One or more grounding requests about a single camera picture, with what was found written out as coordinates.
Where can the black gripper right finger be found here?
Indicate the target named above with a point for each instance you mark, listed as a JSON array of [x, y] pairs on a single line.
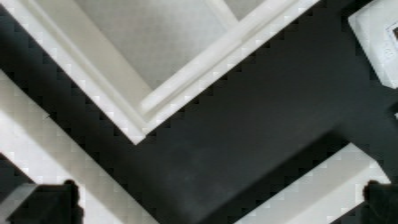
[[381, 198]]

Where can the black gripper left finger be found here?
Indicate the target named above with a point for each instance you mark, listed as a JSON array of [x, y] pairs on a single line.
[[42, 204]]

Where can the white L-shaped boundary fence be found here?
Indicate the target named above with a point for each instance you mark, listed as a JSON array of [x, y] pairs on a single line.
[[312, 203]]

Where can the white cabinet body box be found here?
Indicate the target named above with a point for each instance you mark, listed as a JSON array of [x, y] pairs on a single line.
[[146, 49]]

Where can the white cabinet door panel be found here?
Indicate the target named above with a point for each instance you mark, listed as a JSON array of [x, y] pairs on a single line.
[[374, 23]]

